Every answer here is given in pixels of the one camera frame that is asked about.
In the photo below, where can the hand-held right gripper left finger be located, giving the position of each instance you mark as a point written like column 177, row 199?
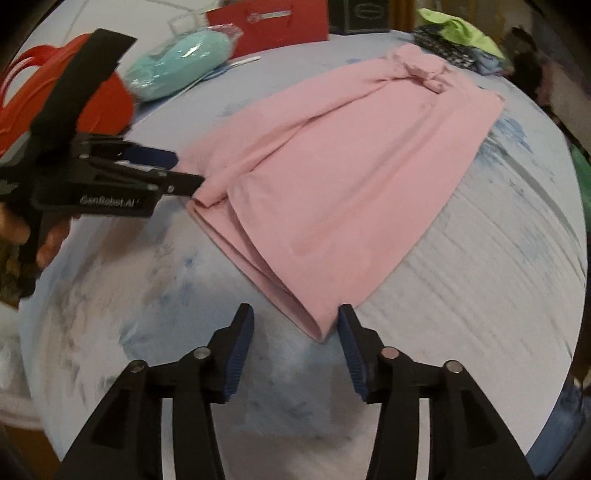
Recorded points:
column 238, row 355

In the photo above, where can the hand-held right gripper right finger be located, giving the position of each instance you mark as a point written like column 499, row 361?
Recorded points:
column 353, row 355

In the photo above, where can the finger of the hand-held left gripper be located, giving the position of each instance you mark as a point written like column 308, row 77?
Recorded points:
column 182, row 183
column 154, row 156

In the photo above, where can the pink garment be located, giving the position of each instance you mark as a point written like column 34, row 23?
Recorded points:
column 332, row 175

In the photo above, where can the person's left hand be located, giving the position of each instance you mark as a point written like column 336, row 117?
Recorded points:
column 53, row 240

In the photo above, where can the red hard-shell suitcase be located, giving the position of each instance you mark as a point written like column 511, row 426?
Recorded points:
column 99, row 104

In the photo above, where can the teal plush in plastic bag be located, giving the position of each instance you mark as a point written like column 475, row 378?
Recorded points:
column 184, row 62

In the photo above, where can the white thin stick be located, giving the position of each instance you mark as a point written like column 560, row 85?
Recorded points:
column 244, row 61

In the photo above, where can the red paper bag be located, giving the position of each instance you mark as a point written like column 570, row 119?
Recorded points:
column 277, row 23

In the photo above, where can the black gift bag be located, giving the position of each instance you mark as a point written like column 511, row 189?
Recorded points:
column 362, row 16

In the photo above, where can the black white checked cloth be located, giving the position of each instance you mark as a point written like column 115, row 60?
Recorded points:
column 445, row 48

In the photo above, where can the lime green garment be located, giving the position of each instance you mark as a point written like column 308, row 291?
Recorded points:
column 466, row 30

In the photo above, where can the light blue cloth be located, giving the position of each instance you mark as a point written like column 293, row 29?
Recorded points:
column 491, row 62

